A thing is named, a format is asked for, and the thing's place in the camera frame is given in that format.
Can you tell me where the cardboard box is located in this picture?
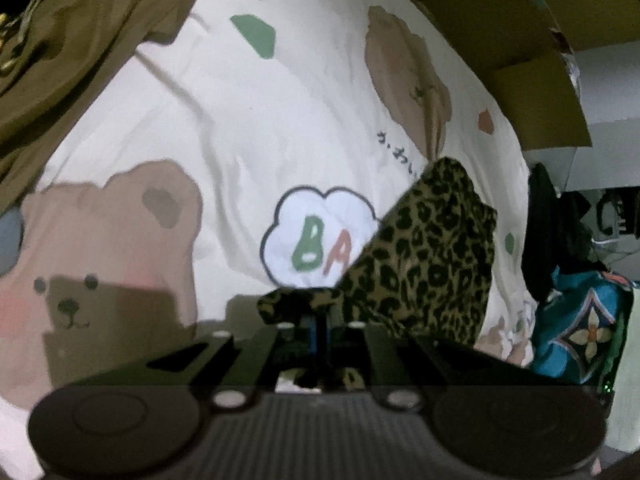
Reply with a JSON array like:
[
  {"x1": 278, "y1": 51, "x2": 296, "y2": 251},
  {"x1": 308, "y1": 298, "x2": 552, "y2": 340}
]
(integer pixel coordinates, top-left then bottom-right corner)
[{"x1": 370, "y1": 0, "x2": 594, "y2": 150}]

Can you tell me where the blue patterned cloth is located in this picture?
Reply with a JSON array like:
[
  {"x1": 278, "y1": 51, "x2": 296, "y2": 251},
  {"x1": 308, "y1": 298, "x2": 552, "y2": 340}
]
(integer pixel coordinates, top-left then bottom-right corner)
[{"x1": 529, "y1": 266, "x2": 637, "y2": 392}]

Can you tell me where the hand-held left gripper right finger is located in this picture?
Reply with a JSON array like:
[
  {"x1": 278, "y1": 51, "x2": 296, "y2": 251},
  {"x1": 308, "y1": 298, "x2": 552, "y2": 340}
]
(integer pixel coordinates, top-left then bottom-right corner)
[{"x1": 322, "y1": 312, "x2": 508, "y2": 408}]

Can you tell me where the tall cardboard sheet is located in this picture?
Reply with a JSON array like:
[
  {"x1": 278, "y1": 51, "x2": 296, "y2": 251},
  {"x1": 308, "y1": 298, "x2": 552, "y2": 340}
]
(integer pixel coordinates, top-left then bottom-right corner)
[{"x1": 539, "y1": 0, "x2": 640, "y2": 52}]

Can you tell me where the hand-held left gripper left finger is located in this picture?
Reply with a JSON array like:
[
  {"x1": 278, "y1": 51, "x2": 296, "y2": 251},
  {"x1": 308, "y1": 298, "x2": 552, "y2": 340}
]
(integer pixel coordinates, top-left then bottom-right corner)
[{"x1": 144, "y1": 310, "x2": 323, "y2": 408}]

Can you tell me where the bear print blanket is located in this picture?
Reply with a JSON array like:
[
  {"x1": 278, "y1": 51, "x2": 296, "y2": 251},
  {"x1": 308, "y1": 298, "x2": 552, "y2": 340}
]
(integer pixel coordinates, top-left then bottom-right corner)
[{"x1": 0, "y1": 0, "x2": 540, "y2": 480}]

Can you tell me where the leopard print garment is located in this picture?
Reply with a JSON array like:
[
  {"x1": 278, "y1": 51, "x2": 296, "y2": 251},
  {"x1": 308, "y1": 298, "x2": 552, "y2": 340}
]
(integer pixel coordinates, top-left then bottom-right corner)
[{"x1": 256, "y1": 156, "x2": 499, "y2": 392}]

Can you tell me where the olive brown garment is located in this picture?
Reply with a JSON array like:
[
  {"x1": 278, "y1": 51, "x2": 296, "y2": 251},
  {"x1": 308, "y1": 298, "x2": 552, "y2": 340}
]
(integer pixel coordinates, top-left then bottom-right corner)
[{"x1": 0, "y1": 0, "x2": 217, "y2": 197}]

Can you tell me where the black clothing pile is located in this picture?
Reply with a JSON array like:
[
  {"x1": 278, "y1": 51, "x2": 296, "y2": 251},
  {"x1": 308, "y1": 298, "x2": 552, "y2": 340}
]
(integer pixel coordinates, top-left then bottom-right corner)
[{"x1": 524, "y1": 161, "x2": 597, "y2": 302}]

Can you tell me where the beaded cord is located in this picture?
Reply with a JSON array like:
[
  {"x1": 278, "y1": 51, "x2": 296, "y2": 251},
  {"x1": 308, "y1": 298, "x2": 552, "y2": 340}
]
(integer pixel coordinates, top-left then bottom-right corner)
[{"x1": 0, "y1": 0, "x2": 52, "y2": 77}]

